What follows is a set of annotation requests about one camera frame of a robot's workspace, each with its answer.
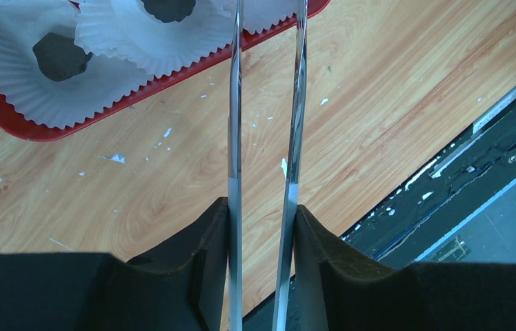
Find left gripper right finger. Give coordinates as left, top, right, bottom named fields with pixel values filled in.
left=294, top=205, right=516, bottom=330

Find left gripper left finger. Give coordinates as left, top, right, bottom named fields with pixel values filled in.
left=0, top=197, right=228, bottom=330

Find metal tongs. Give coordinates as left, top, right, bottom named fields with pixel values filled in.
left=227, top=0, right=308, bottom=330

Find dark heart chocolate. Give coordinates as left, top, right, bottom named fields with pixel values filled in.
left=32, top=32, right=92, bottom=82

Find red chocolate box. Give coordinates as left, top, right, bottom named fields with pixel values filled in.
left=0, top=0, right=331, bottom=143

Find dark flower chocolate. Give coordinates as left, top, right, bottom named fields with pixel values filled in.
left=141, top=0, right=196, bottom=23

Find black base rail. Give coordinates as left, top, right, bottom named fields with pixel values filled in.
left=244, top=86, right=516, bottom=330

